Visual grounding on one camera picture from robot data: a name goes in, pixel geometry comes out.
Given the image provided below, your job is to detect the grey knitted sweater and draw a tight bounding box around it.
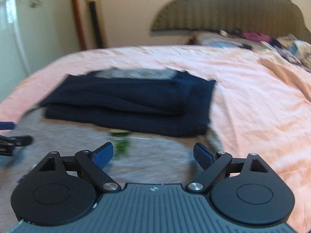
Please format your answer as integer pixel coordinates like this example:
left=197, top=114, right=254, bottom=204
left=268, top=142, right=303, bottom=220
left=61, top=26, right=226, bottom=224
left=1, top=109, right=223, bottom=232

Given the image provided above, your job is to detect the navy blue garment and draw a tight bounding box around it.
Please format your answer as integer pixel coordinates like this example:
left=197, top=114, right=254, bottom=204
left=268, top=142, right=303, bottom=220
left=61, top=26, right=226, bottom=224
left=40, top=71, right=216, bottom=137

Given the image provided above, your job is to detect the pile of light clothes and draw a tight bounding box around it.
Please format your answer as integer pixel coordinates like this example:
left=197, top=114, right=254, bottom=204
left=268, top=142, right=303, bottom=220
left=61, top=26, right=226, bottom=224
left=269, top=34, right=311, bottom=73

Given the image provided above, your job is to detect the pink bed sheet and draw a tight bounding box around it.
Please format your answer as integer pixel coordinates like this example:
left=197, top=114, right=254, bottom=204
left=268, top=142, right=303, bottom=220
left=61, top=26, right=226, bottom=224
left=1, top=46, right=310, bottom=232

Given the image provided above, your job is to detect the peach blanket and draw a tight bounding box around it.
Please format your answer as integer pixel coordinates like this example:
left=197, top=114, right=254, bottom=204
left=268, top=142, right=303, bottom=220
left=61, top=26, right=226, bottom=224
left=259, top=56, right=310, bottom=102

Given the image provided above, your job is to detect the white glass wardrobe door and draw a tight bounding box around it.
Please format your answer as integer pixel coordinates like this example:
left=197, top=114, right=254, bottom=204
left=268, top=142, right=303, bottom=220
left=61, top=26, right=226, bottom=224
left=1, top=0, right=80, bottom=99

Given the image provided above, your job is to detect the gold tower fan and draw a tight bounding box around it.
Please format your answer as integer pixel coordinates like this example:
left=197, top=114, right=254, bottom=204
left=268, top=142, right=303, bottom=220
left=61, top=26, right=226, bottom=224
left=85, top=0, right=107, bottom=48

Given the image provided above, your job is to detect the magenta garment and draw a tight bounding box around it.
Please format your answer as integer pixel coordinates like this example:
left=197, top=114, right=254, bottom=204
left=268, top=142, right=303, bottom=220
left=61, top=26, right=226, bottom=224
left=242, top=31, right=271, bottom=43

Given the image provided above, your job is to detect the olive upholstered headboard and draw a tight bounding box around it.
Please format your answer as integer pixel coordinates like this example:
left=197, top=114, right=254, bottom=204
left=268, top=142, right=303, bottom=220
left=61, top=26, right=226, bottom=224
left=150, top=0, right=310, bottom=42

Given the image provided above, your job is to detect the brown wooden door frame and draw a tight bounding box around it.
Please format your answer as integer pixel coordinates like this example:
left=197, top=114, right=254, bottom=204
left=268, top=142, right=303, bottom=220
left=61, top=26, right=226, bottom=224
left=71, top=0, right=87, bottom=51

